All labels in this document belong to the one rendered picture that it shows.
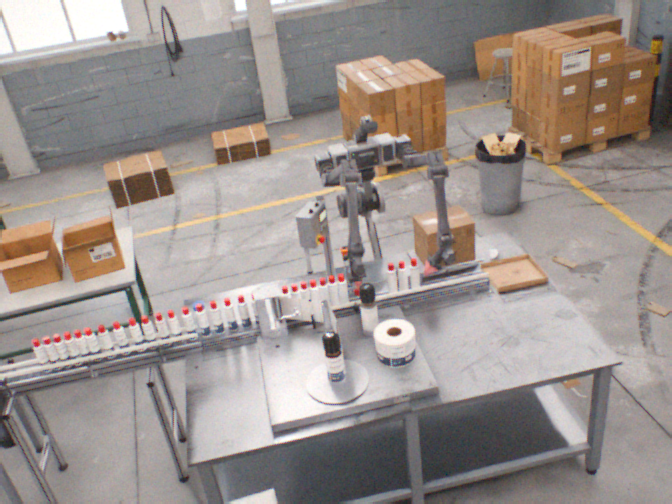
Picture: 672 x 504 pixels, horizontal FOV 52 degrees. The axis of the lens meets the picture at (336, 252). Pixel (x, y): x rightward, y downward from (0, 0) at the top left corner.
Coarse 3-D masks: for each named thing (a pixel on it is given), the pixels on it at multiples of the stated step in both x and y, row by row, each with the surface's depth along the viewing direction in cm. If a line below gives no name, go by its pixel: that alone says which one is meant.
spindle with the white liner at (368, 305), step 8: (360, 288) 346; (368, 288) 344; (360, 296) 347; (368, 296) 345; (360, 304) 353; (368, 304) 349; (376, 304) 352; (368, 312) 350; (376, 312) 353; (368, 320) 353; (376, 320) 355; (368, 328) 356; (368, 336) 358
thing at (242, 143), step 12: (216, 132) 820; (228, 132) 818; (240, 132) 813; (252, 132) 809; (264, 132) 804; (216, 144) 791; (228, 144) 786; (240, 144) 782; (252, 144) 785; (264, 144) 789; (216, 156) 783; (228, 156) 787; (240, 156) 790; (252, 156) 793
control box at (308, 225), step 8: (304, 208) 361; (312, 208) 360; (320, 208) 360; (296, 216) 355; (304, 216) 353; (312, 216) 353; (304, 224) 355; (312, 224) 354; (320, 224) 361; (304, 232) 358; (312, 232) 356; (320, 232) 362; (328, 232) 372; (304, 240) 361; (312, 240) 359
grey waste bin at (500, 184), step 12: (480, 168) 605; (492, 168) 593; (504, 168) 590; (516, 168) 593; (480, 180) 614; (492, 180) 601; (504, 180) 597; (516, 180) 600; (480, 192) 628; (492, 192) 608; (504, 192) 604; (516, 192) 608; (492, 204) 615; (504, 204) 612; (516, 204) 617
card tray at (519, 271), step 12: (492, 264) 407; (504, 264) 408; (516, 264) 406; (528, 264) 405; (492, 276) 399; (504, 276) 397; (516, 276) 396; (528, 276) 395; (540, 276) 393; (504, 288) 385; (516, 288) 386
